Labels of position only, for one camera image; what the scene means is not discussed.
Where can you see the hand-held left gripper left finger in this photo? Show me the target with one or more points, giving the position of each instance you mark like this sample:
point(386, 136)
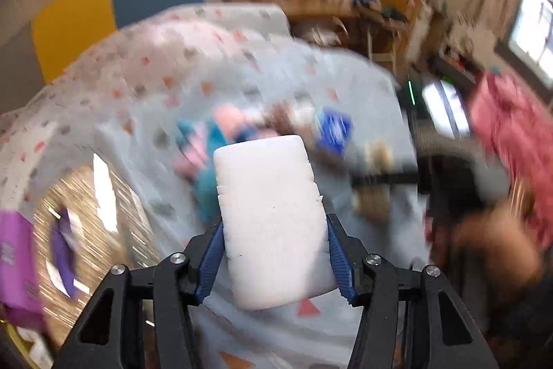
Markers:
point(211, 267)

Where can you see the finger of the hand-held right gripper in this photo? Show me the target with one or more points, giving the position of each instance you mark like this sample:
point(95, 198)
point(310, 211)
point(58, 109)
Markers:
point(389, 179)

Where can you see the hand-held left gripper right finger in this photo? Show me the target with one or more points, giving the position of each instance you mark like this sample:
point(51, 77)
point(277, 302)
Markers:
point(341, 265)

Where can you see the blue tissue pack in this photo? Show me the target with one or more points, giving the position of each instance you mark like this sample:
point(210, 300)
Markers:
point(333, 131)

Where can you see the white sponge block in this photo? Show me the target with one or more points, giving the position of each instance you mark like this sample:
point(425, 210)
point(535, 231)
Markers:
point(268, 213)

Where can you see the blue plush toy pink ears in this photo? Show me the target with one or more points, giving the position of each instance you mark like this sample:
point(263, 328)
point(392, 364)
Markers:
point(202, 174)

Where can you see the person's right hand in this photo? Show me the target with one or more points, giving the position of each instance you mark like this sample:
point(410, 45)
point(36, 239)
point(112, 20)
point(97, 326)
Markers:
point(497, 261)

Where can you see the pink blanket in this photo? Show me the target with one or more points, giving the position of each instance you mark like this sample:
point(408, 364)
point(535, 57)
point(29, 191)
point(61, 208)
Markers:
point(514, 127)

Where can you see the ornate gold tissue box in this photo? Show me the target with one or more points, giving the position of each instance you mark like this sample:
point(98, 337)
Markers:
point(123, 222)

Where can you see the small brown plush toy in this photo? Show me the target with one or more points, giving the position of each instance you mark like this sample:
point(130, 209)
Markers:
point(283, 116)

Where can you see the side window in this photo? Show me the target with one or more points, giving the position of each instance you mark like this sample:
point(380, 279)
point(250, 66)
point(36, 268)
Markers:
point(533, 27)

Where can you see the wooden desk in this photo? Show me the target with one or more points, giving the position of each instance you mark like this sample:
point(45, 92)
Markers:
point(311, 8)

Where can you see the purple carton box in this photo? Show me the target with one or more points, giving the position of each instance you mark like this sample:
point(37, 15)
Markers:
point(17, 265)

